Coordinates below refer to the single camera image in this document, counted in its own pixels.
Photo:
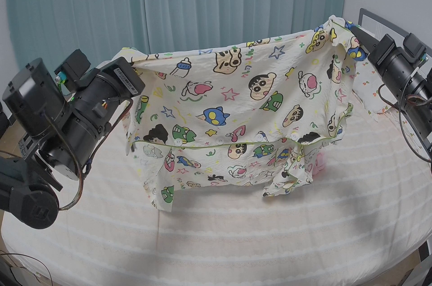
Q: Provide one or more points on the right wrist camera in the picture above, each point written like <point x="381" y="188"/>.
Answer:
<point x="415" y="45"/>

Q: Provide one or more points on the white printed pyjama top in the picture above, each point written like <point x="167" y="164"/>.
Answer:
<point x="236" y="92"/>

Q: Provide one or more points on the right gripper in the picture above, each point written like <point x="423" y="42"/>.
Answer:
<point x="388" y="58"/>

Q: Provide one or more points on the pink garment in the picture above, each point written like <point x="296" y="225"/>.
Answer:
<point x="320" y="163"/>

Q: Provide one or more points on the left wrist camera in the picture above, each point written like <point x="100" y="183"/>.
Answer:
<point x="76" y="63"/>

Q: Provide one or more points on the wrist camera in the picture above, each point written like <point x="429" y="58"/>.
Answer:
<point x="76" y="63"/>
<point x="415" y="45"/>

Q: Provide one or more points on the bed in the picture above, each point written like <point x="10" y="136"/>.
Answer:
<point x="236" y="244"/>

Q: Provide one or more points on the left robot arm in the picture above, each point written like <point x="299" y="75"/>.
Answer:
<point x="33" y="99"/>

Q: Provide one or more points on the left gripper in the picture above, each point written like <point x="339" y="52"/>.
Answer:
<point x="125" y="75"/>

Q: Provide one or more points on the white printed pillow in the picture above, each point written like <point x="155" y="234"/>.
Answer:
<point x="368" y="85"/>

